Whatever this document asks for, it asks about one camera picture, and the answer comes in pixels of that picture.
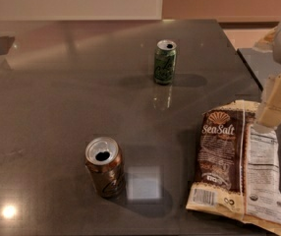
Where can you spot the orange soda can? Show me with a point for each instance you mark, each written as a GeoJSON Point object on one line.
{"type": "Point", "coordinates": [105, 163]}

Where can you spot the green soda can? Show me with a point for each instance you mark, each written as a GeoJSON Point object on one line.
{"type": "Point", "coordinates": [165, 61]}

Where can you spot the brown sea salt chip bag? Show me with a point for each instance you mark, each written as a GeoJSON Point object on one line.
{"type": "Point", "coordinates": [237, 171]}

